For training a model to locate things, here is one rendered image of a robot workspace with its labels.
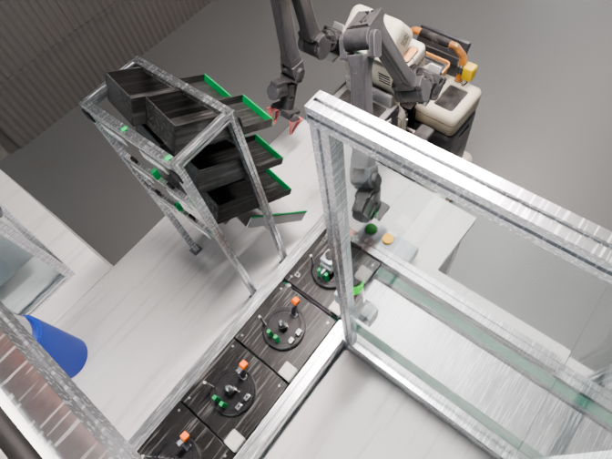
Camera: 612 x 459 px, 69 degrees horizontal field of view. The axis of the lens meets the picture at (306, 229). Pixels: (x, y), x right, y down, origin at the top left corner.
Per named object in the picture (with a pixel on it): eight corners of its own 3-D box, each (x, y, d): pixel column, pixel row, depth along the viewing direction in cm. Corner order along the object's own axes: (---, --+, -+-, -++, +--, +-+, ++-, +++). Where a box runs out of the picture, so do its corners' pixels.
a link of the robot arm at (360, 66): (382, 29, 119) (347, 33, 125) (372, 28, 115) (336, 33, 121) (384, 185, 134) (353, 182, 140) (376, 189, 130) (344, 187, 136)
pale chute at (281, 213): (279, 199, 167) (284, 189, 165) (301, 220, 162) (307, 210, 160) (222, 203, 145) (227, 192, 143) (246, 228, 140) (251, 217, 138)
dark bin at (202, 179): (255, 140, 136) (258, 118, 130) (281, 164, 130) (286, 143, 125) (171, 165, 119) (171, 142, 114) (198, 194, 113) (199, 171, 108)
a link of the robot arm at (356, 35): (382, -6, 117) (350, 0, 123) (370, 40, 115) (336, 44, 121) (433, 86, 153) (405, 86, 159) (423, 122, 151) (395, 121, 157)
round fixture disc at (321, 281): (328, 244, 158) (328, 242, 156) (361, 266, 152) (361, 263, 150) (303, 274, 153) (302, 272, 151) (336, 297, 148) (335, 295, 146)
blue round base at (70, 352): (72, 329, 166) (23, 304, 142) (96, 354, 160) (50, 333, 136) (37, 362, 161) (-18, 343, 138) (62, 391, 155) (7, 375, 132)
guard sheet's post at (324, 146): (350, 332, 143) (323, 108, 56) (358, 338, 141) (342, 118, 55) (344, 340, 142) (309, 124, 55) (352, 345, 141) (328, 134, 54)
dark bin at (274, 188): (265, 171, 149) (269, 153, 144) (290, 194, 144) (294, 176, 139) (192, 198, 133) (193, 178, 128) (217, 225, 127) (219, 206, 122)
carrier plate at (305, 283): (326, 229, 163) (325, 227, 161) (381, 265, 154) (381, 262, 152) (284, 280, 155) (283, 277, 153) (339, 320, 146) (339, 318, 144)
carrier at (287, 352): (281, 282, 155) (275, 268, 144) (336, 323, 146) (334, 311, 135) (234, 338, 147) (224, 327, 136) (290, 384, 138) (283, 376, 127)
